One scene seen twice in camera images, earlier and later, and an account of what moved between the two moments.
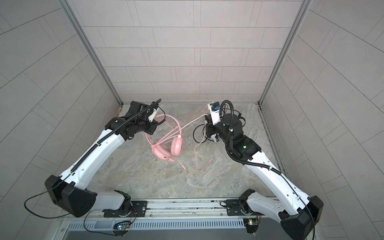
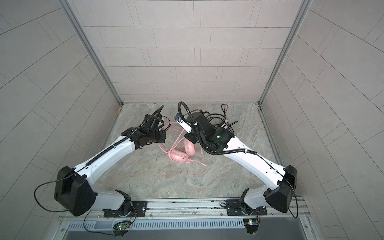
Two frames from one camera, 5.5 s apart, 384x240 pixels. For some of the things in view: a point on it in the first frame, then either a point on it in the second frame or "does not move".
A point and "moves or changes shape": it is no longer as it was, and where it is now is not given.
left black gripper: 151,130 → 163,135
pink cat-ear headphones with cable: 166,151 moves or changes shape
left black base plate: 139,208 does not move
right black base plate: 234,208 does not move
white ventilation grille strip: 157,224 does not move
